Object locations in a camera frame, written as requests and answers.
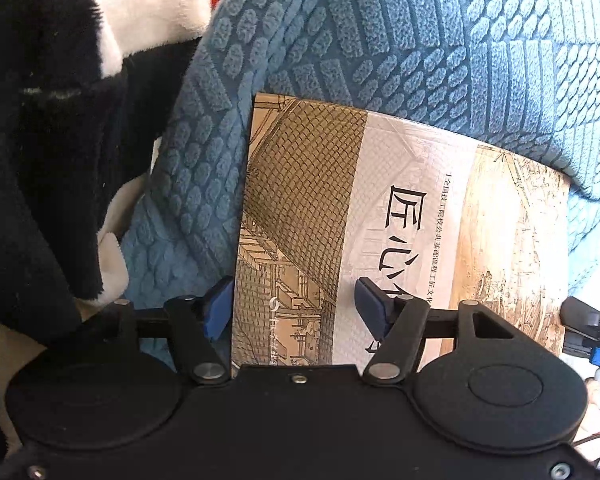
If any blue textured blanket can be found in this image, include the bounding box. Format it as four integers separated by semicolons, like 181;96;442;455
120;0;600;371

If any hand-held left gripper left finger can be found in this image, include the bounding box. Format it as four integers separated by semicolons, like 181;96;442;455
112;276;234;386

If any tan and grey illustrated book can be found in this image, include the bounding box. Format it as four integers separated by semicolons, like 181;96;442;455
230;92;571;368

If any person's right hand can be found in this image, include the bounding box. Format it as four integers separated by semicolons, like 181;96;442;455
575;377;600;466

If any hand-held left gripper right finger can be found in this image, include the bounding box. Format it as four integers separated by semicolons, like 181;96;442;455
355;276;528;387

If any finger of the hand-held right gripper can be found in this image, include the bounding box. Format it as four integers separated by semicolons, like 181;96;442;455
560;296;600;368

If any black and white plush toy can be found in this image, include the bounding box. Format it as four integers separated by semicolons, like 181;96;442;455
0;0;213;466

